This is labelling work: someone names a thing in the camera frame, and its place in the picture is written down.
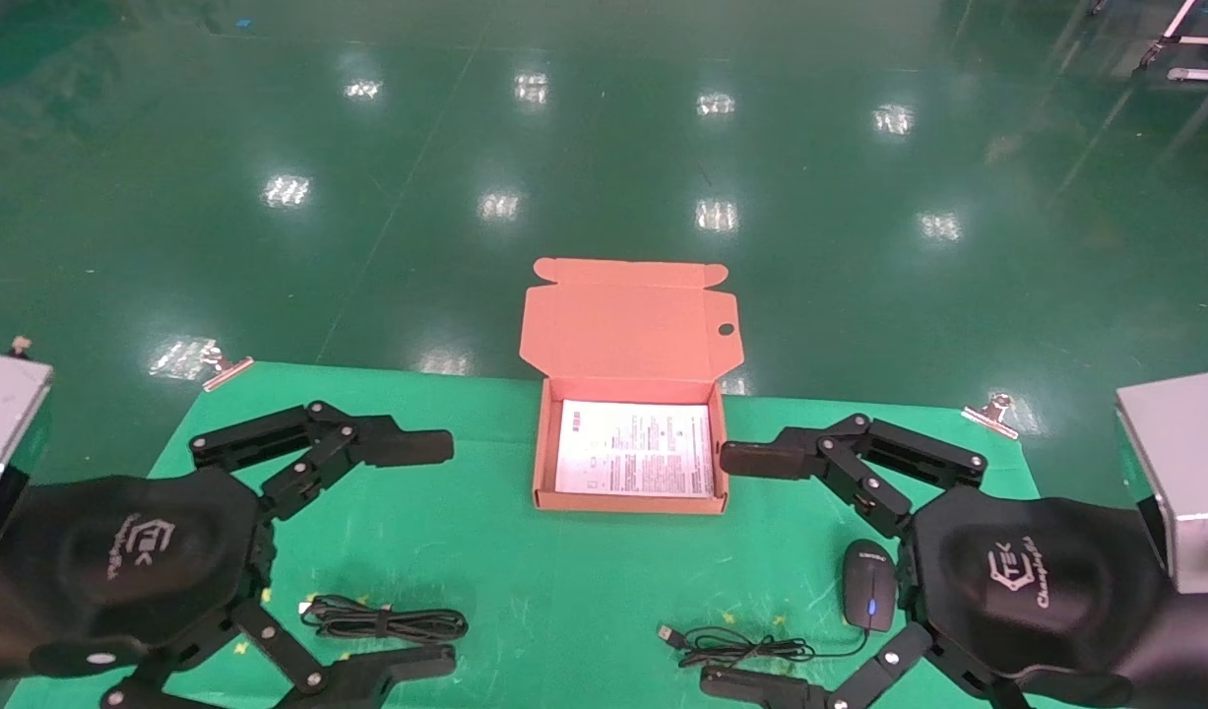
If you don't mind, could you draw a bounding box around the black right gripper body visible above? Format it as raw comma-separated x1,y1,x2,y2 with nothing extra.
904,489,1208,709

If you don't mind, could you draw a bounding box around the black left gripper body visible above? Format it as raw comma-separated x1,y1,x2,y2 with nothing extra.
0,468,276,682

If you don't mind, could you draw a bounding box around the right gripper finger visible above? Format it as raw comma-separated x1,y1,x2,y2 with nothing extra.
700,622,1018,709
720,414,988,538

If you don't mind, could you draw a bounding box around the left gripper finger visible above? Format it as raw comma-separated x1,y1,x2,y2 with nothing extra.
190,402,455,521
101,603,457,709

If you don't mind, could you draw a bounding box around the black data cable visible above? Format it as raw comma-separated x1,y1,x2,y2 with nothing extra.
300,594,469,646

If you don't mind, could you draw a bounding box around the black wired computer mouse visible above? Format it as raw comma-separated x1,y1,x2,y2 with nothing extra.
658,539,900,671

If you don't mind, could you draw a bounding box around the open brown cardboard box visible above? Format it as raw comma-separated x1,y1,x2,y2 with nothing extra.
520,258,743,515

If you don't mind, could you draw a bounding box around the white printed instruction sheet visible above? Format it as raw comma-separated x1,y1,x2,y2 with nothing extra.
554,399,715,498

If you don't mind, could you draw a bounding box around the metal binder clip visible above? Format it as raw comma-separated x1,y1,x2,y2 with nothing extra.
961,393,1020,439
200,345,255,393

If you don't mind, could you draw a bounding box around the green table mat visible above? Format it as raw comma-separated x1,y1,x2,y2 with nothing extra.
3,361,1156,709

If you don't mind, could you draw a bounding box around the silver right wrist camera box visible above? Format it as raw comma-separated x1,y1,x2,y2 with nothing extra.
1115,372,1208,595

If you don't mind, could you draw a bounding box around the white metal frame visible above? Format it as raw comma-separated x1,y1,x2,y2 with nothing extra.
1140,0,1208,85

